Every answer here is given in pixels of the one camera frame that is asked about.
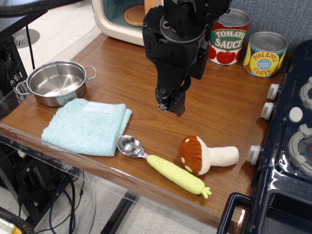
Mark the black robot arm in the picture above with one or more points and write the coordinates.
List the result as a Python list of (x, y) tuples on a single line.
[(206, 11)]

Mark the spoon with yellow handle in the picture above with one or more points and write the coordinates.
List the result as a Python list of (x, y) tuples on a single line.
[(131, 147)]

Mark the light blue folded cloth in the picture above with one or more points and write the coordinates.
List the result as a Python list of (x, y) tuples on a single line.
[(87, 127)]

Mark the black side desk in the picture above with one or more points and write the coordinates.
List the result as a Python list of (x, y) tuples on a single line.
[(12, 70)]

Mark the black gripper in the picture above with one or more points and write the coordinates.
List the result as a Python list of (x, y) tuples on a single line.
[(175, 43)]

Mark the dark blue toy stove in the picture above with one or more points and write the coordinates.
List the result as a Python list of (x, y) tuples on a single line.
[(281, 200)]

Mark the plush brown mushroom toy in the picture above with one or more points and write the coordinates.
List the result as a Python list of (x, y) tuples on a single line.
[(197, 158)]

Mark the toy microwave teal cream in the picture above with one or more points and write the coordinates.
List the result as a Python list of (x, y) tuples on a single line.
[(122, 19)]

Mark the tomato sauce can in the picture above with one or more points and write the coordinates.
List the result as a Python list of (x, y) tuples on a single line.
[(227, 37)]

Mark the pineapple slices can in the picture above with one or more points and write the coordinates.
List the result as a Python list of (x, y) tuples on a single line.
[(265, 54)]

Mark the clear acrylic table guard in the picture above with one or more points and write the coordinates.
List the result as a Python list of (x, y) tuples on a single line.
[(68, 161)]

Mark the small steel pot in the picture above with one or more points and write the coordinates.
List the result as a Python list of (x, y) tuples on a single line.
[(58, 82)]

